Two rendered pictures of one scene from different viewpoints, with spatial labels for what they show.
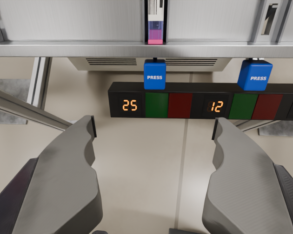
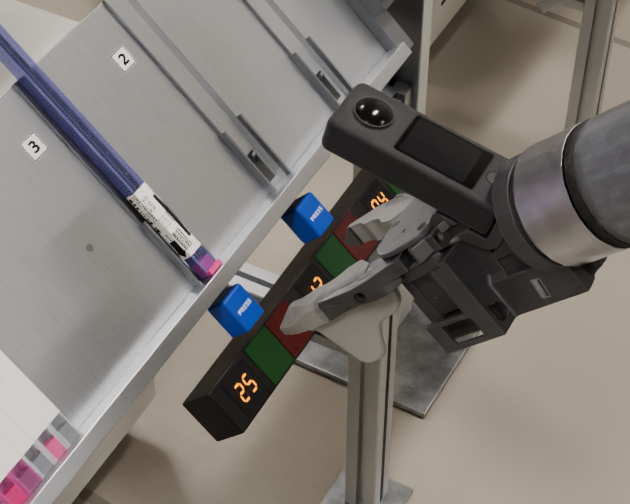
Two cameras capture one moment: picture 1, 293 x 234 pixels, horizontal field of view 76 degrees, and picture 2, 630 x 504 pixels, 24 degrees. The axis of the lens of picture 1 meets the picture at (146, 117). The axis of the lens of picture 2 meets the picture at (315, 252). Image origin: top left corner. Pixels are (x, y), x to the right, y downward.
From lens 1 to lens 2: 0.89 m
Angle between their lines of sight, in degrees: 42
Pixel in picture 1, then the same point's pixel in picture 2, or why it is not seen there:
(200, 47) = (252, 232)
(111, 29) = (158, 305)
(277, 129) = (434, 361)
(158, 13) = (192, 241)
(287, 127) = not seen: hidden behind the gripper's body
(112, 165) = not seen: outside the picture
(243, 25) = (249, 188)
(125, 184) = not seen: outside the picture
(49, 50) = (145, 372)
